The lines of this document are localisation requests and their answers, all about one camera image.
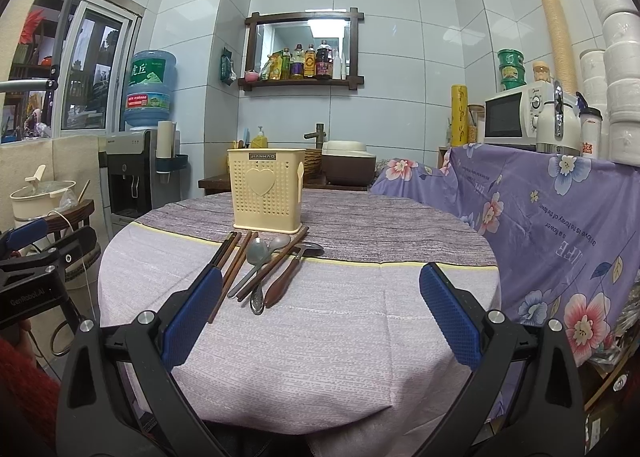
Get matte grey spoon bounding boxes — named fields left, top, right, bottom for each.
left=227, top=234, right=291, bottom=298

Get wooden handled spoon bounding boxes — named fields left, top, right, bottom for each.
left=265, top=243, right=324, bottom=309

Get dark chopstick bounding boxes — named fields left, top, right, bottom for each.
left=204, top=231, right=239, bottom=272

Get shiny steel spoon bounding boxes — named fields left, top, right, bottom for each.
left=247, top=237, right=271, bottom=315

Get white pot with lid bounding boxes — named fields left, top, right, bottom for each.
left=10, top=164, right=76, bottom=224

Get black white water dispenser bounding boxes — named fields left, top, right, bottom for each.
left=105, top=130, right=152, bottom=220

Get purple floral cloth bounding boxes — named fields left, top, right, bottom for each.
left=371, top=144, right=639, bottom=364

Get dark wooden side table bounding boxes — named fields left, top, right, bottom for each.
left=198, top=174, right=369, bottom=196

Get purple striped tablecloth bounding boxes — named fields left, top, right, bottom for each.
left=98, top=188, right=502, bottom=437

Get blue water jug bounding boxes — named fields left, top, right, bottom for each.
left=122, top=50, right=177, bottom=128

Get cream perforated utensil holder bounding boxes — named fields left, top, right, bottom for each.
left=228, top=148, right=305, bottom=235

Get yellow soap bottle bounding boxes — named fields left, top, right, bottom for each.
left=250, top=125, right=269, bottom=148

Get white electric kettle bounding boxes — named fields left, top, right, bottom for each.
left=536, top=80, right=582, bottom=156

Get white microwave oven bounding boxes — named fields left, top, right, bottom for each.
left=484, top=81, right=553, bottom=150

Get woven wicker basket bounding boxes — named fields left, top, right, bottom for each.
left=304, top=148, right=322, bottom=180

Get yellow paper roll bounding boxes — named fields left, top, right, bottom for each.
left=450, top=84, right=469, bottom=147

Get brown white rice cooker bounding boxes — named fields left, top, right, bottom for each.
left=321, top=140, right=376, bottom=187

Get green stacked containers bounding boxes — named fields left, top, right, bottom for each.
left=497, top=48, right=526, bottom=91

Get tall stack paper cups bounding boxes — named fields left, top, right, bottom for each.
left=541, top=0, right=578, bottom=95

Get dark wooden wall shelf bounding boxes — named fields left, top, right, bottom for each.
left=239, top=7, right=364, bottom=92

